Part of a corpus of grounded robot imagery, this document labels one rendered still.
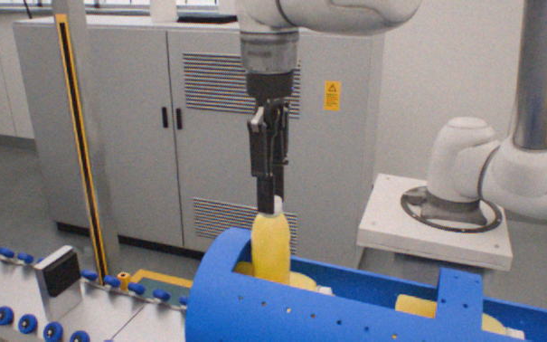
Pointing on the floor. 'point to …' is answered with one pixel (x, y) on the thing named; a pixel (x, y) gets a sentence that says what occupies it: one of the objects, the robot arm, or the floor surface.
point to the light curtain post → (88, 133)
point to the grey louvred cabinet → (207, 134)
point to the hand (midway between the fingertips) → (270, 188)
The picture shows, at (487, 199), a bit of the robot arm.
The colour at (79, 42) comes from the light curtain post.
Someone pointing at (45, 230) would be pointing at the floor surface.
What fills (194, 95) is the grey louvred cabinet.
